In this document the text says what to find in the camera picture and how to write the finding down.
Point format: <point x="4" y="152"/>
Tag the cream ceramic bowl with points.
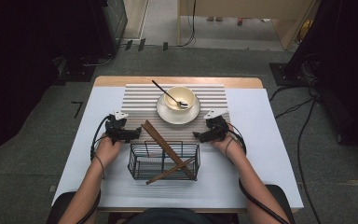
<point x="180" y="93"/>

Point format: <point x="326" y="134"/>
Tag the dark cabinet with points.
<point x="115" y="25"/>

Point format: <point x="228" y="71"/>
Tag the wooden table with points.
<point x="118" y="81"/>

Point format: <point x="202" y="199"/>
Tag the person's left hand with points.
<point x="107" y="152"/>

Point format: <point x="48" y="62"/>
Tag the black curtain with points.
<point x="12" y="62"/>
<point x="348" y="46"/>

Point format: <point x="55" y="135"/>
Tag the yellow object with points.
<point x="305" y="28"/>

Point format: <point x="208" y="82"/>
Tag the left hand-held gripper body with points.
<point x="115" y="126"/>

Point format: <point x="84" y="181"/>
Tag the grey striped placemat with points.
<point x="143" y="96"/>

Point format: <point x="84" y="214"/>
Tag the small red floor object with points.
<point x="240" y="21"/>

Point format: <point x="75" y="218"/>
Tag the light wooden desk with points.
<point x="245" y="7"/>

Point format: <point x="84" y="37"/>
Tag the white saucer plate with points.
<point x="177" y="118"/>

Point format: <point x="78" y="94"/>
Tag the small grey floor plate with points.
<point x="52" y="188"/>

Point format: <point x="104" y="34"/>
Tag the person's right hand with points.
<point x="231" y="147"/>

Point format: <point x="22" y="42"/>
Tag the person's dark clothing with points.
<point x="167" y="216"/>

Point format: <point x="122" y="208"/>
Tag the white table cover sheet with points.
<point x="261" y="140"/>

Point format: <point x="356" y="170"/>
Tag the black stand base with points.
<point x="77" y="73"/>
<point x="281" y="74"/>

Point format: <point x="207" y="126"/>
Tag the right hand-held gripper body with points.
<point x="219" y="127"/>

